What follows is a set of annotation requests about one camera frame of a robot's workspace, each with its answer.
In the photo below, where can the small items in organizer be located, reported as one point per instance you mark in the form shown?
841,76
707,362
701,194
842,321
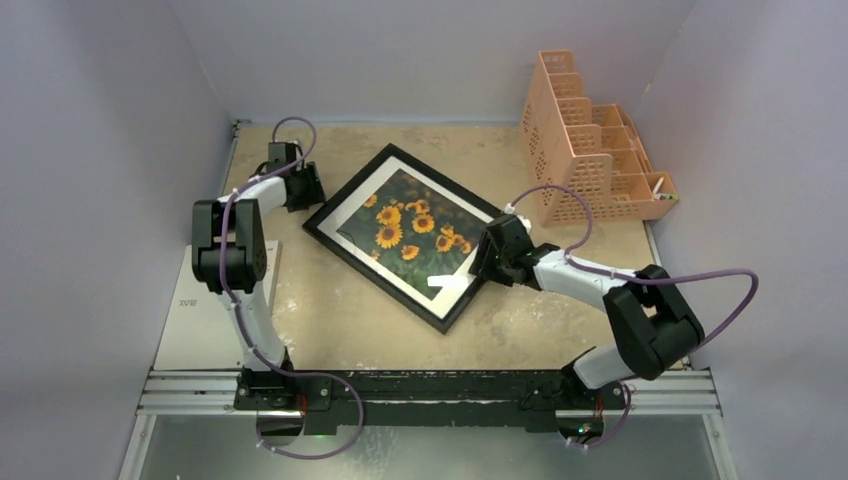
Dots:
662,190

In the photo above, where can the black picture frame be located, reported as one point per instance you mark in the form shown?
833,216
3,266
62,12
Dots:
371,265

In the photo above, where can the white sheet on table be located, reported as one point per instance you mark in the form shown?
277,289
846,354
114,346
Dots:
198,333

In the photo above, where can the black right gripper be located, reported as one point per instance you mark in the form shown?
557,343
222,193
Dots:
490,258

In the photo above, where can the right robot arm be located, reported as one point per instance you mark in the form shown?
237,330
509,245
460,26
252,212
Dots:
652,324

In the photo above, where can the sunflower photo print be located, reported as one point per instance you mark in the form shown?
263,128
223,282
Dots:
411,231

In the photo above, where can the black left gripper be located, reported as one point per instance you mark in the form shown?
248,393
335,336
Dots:
312,178

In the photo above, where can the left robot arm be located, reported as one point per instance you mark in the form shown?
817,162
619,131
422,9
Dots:
229,257

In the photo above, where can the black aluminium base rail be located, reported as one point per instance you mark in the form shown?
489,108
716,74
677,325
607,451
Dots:
535,400

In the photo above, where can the orange plastic organizer basket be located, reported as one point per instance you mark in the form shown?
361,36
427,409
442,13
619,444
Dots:
587,157

